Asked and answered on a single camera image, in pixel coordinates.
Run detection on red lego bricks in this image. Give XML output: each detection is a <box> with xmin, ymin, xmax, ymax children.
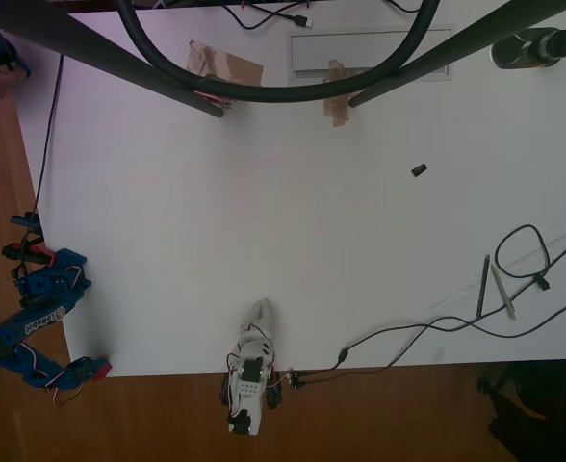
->
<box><xmin>92</xmin><ymin>356</ymin><xmax>115</xmax><ymax>382</ymax></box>

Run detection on black looped cable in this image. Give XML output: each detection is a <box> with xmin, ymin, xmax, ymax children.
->
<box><xmin>292</xmin><ymin>223</ymin><xmax>566</xmax><ymax>386</ymax></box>

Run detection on thick black hose loop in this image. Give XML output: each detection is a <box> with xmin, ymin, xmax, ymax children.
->
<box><xmin>116</xmin><ymin>0</ymin><xmax>442</xmax><ymax>103</ymax></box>

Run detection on red white black servo wire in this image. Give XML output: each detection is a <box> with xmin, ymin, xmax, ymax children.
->
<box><xmin>46</xmin><ymin>377</ymin><xmax>87</xmax><ymax>406</ymax></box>

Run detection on black cable with ferrite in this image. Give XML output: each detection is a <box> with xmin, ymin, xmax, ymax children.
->
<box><xmin>285</xmin><ymin>288</ymin><xmax>566</xmax><ymax>386</ymax></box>

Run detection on black usb cable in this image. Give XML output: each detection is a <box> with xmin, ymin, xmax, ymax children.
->
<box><xmin>213</xmin><ymin>0</ymin><xmax>316</xmax><ymax>31</ymax></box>

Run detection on black office chair base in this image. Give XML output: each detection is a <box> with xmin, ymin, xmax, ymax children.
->
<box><xmin>475</xmin><ymin>360</ymin><xmax>566</xmax><ymax>462</ymax></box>

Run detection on red and black clamp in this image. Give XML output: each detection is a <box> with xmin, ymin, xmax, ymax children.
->
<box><xmin>1</xmin><ymin>242</ymin><xmax>54</xmax><ymax>267</ymax></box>

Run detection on grey pen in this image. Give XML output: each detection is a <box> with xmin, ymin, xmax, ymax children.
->
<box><xmin>489</xmin><ymin>262</ymin><xmax>518</xmax><ymax>321</ymax></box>

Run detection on narrow brown tape strip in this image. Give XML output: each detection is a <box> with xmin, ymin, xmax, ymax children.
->
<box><xmin>321</xmin><ymin>59</ymin><xmax>355</xmax><ymax>129</ymax></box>

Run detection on black tripod leg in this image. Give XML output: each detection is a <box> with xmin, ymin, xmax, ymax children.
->
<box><xmin>347</xmin><ymin>0</ymin><xmax>566</xmax><ymax>110</ymax></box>
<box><xmin>0</xmin><ymin>0</ymin><xmax>225</xmax><ymax>119</ymax></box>

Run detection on blue table clamp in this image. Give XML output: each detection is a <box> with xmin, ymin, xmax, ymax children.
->
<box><xmin>10</xmin><ymin>213</ymin><xmax>42</xmax><ymax>230</ymax></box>

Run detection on grey cable outlet panel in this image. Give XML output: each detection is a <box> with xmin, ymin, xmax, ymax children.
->
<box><xmin>290</xmin><ymin>26</ymin><xmax>456</xmax><ymax>84</ymax></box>

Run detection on black table clamp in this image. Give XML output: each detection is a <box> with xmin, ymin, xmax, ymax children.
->
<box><xmin>265</xmin><ymin>372</ymin><xmax>284</xmax><ymax>411</ymax></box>

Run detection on black pen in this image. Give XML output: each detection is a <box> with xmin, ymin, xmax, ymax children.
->
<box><xmin>475</xmin><ymin>254</ymin><xmax>492</xmax><ymax>319</ymax></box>

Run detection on brown cardboard piece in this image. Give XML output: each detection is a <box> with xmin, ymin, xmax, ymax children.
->
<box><xmin>185</xmin><ymin>39</ymin><xmax>266</xmax><ymax>110</ymax></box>

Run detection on thin black power cable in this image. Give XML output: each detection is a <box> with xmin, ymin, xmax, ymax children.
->
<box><xmin>33</xmin><ymin>52</ymin><xmax>65</xmax><ymax>223</ymax></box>

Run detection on black cylindrical device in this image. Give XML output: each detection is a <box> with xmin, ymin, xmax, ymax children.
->
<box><xmin>488</xmin><ymin>27</ymin><xmax>566</xmax><ymax>71</ymax></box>

